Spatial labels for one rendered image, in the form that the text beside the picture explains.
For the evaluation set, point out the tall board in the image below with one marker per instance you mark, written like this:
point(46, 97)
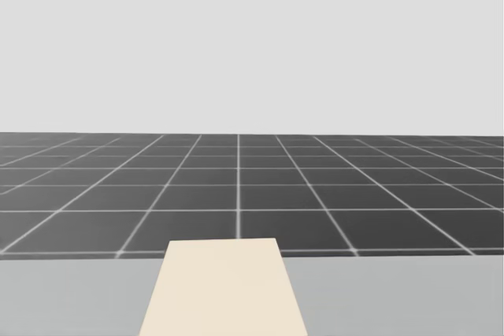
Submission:
point(224, 292)

